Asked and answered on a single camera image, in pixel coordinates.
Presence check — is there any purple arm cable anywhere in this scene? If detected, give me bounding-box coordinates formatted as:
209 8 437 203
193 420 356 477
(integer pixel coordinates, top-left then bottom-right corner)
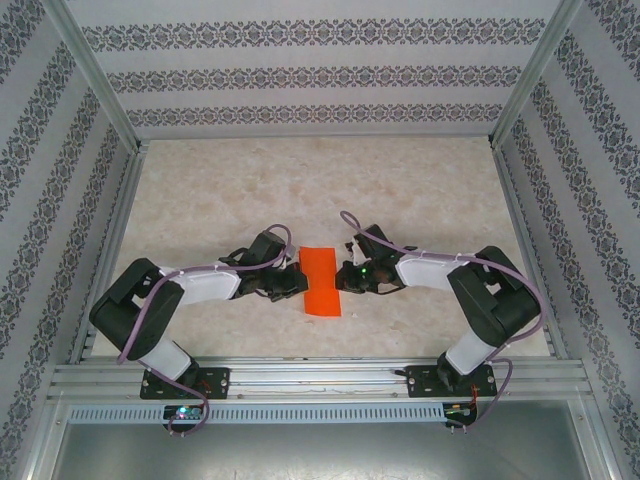
339 209 547 435
115 223 297 439

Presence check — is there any aluminium table side rail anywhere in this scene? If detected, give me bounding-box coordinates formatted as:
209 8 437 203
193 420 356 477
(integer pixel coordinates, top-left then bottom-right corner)
68 142 150 365
491 142 571 360

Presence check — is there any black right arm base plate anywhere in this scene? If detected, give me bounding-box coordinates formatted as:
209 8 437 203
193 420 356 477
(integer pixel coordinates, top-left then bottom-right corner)
407 364 497 400

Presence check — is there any aluminium mounting rail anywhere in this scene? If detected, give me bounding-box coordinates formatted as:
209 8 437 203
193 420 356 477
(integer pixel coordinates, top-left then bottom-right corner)
47 355 595 401

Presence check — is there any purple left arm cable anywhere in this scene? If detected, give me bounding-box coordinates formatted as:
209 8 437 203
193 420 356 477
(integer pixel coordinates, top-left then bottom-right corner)
115 223 297 439

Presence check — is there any orange paper sheet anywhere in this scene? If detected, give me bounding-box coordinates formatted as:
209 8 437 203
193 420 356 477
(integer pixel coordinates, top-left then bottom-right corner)
297 245 343 318

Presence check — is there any right controller board with LEDs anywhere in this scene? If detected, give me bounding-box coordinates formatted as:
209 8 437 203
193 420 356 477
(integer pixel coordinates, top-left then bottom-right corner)
443 402 480 420

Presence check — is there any aluminium frame bar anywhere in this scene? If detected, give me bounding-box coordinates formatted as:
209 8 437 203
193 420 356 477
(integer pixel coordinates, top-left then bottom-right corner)
569 397 634 480
17 399 71 480

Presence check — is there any aluminium frame post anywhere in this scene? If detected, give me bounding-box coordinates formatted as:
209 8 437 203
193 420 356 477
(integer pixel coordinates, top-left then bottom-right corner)
42 0 147 157
488 0 586 151

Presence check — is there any left controller board with LEDs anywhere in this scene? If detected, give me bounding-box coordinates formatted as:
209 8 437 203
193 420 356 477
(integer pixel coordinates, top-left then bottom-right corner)
163 403 205 422

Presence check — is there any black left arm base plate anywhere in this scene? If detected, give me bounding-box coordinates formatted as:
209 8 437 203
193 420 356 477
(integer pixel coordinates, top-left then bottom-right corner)
139 366 231 401

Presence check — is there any grey slotted cable duct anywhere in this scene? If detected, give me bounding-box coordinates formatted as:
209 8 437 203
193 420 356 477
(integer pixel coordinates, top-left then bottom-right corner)
67 402 447 425

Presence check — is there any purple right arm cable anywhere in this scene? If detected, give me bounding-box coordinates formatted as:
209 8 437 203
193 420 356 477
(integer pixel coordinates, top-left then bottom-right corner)
339 209 547 435

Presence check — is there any controller board with leds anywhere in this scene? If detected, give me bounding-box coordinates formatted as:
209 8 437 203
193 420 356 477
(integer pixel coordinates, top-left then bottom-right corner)
163 403 205 422
443 402 480 420

